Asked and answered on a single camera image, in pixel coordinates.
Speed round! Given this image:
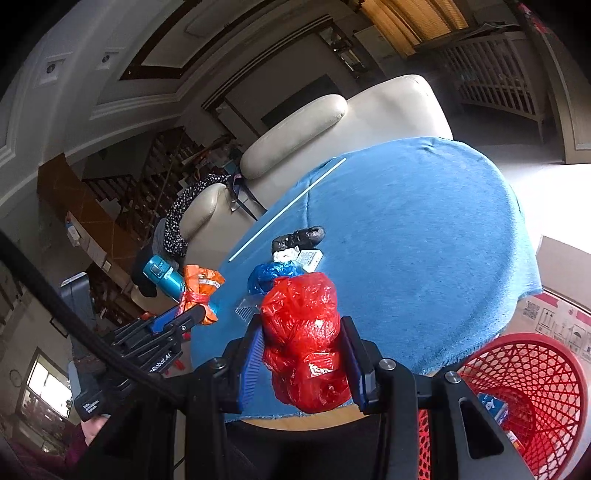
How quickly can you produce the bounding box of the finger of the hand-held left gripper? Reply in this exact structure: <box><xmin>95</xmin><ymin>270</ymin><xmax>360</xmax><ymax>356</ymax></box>
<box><xmin>134</xmin><ymin>305</ymin><xmax>207</xmax><ymax>354</ymax></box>
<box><xmin>111</xmin><ymin>305</ymin><xmax>183</xmax><ymax>349</ymax></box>

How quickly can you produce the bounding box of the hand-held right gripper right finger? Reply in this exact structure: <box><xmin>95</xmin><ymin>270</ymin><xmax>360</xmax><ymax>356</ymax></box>
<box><xmin>341</xmin><ymin>318</ymin><xmax>527</xmax><ymax>480</ymax></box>

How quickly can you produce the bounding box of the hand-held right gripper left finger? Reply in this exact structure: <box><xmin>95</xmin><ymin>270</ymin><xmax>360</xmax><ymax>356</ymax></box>
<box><xmin>178</xmin><ymin>323</ymin><xmax>266</xmax><ymax>480</ymax></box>

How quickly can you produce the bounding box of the orange plastic bag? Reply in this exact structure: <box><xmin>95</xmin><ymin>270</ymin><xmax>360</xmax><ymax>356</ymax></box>
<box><xmin>178</xmin><ymin>264</ymin><xmax>227</xmax><ymax>326</ymax></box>

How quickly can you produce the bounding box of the red plastic bag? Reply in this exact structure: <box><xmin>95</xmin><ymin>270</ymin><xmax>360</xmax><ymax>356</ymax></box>
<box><xmin>260</xmin><ymin>271</ymin><xmax>352</xmax><ymax>415</ymax></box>

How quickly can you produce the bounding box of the blue plastic bag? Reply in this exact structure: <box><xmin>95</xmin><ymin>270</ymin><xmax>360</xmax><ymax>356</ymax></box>
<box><xmin>248</xmin><ymin>261</ymin><xmax>306</xmax><ymax>296</ymax></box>

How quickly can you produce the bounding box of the small white card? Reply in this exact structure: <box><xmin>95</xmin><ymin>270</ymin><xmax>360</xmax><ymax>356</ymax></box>
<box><xmin>298</xmin><ymin>249</ymin><xmax>324</xmax><ymax>273</ymax></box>

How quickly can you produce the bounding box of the red plastic basket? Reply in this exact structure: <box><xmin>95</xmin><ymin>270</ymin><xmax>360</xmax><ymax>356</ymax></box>
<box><xmin>418</xmin><ymin>335</ymin><xmax>589</xmax><ymax>480</ymax></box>

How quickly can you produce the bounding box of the person's left forearm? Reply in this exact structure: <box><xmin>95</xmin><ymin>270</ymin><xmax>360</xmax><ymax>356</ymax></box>
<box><xmin>46</xmin><ymin>438</ymin><xmax>93</xmax><ymax>476</ymax></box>

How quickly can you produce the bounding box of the person's left hand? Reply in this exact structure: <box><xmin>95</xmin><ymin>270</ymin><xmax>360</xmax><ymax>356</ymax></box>
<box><xmin>83</xmin><ymin>415</ymin><xmax>112</xmax><ymax>446</ymax></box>

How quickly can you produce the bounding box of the teal metal bottle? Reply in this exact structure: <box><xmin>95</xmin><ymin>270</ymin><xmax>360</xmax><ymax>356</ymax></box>
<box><xmin>142</xmin><ymin>255</ymin><xmax>186</xmax><ymax>302</ymax></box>

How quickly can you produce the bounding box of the clear plastic wrapper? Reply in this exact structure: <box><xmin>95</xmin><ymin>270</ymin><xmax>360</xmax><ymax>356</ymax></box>
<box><xmin>235</xmin><ymin>296</ymin><xmax>262</xmax><ymax>325</ymax></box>

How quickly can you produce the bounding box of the polka dot cloth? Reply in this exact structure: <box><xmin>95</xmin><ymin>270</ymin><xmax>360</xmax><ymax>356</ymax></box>
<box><xmin>164</xmin><ymin>173</ymin><xmax>232</xmax><ymax>259</ymax></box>

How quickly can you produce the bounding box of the black plastic bag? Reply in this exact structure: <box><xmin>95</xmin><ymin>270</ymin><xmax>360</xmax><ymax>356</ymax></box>
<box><xmin>271</xmin><ymin>226</ymin><xmax>326</xmax><ymax>254</ymax></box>

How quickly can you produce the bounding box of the wooden staircase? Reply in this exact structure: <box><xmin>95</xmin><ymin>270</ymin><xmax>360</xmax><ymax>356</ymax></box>
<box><xmin>83</xmin><ymin>127</ymin><xmax>208</xmax><ymax>232</ymax></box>

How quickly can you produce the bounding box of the blue white small box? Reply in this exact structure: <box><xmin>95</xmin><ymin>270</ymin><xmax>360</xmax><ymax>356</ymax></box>
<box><xmin>477</xmin><ymin>392</ymin><xmax>509</xmax><ymax>424</ymax></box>

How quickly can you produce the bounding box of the thin white stick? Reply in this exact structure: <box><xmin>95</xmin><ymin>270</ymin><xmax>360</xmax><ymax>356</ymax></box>
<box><xmin>229</xmin><ymin>158</ymin><xmax>347</xmax><ymax>262</ymax></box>

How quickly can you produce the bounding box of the blue tablecloth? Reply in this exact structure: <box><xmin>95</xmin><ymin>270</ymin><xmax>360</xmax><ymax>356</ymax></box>
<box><xmin>189</xmin><ymin>136</ymin><xmax>544</xmax><ymax>422</ymax></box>

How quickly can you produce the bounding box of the cardboard box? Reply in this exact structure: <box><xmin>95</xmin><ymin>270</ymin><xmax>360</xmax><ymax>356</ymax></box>
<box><xmin>522</xmin><ymin>235</ymin><xmax>591</xmax><ymax>357</ymax></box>

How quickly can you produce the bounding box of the cream leather sofa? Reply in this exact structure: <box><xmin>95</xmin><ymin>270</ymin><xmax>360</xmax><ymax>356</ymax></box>
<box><xmin>178</xmin><ymin>74</ymin><xmax>455</xmax><ymax>278</ymax></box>

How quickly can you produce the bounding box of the white standing air conditioner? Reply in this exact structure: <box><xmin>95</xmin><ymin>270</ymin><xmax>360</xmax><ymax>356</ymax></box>
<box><xmin>359</xmin><ymin>25</ymin><xmax>394</xmax><ymax>70</ymax></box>

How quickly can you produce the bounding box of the wooden baby crib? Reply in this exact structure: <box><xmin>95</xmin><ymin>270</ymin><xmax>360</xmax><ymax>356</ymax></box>
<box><xmin>434</xmin><ymin>30</ymin><xmax>549</xmax><ymax>139</ymax></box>

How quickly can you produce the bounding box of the yellow curtain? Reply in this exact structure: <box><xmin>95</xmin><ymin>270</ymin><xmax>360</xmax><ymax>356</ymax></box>
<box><xmin>360</xmin><ymin>0</ymin><xmax>470</xmax><ymax>57</ymax></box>

